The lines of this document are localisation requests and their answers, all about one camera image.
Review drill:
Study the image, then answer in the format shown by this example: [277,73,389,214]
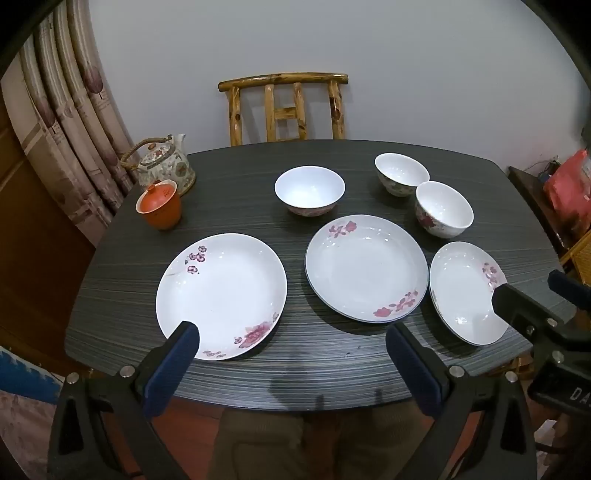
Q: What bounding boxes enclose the small deep plate pink flowers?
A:
[430,241,508,346]

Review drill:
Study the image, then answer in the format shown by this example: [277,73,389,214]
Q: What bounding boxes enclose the large plate purple flowers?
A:
[155,233,287,362]

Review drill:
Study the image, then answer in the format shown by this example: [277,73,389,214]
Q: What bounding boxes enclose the plate with pink roses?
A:
[304,214,429,324]

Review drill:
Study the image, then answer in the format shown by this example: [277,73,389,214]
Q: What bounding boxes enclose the white bowl red floral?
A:
[415,181,475,239]

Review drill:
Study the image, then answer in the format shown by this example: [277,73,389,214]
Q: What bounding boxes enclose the white bowl green floral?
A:
[374,153,430,198]

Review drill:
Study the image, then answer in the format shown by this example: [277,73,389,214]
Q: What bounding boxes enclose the wide white bowl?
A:
[274,166,346,217]

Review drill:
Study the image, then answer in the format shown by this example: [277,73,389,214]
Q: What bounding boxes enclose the wicker basket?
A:
[560,230,591,285]

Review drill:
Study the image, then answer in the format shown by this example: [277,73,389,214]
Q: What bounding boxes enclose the red plastic bag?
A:
[544,150,590,238]

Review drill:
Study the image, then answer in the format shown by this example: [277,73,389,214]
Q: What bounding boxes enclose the blue floor mat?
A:
[0,348,63,405]

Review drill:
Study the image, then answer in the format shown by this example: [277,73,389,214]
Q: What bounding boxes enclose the orange lidded tea cup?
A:
[135,179,182,231]

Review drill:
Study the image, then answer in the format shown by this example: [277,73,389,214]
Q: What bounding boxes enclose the brown wooden door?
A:
[1,106,94,375]

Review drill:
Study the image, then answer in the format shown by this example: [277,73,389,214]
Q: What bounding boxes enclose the floral ceramic teapot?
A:
[120,134,197,196]

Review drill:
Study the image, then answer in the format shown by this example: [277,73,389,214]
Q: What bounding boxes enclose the wooden bamboo chair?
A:
[217,72,349,147]

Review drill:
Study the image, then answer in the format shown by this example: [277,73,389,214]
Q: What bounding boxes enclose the beige patterned curtain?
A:
[1,1,135,245]

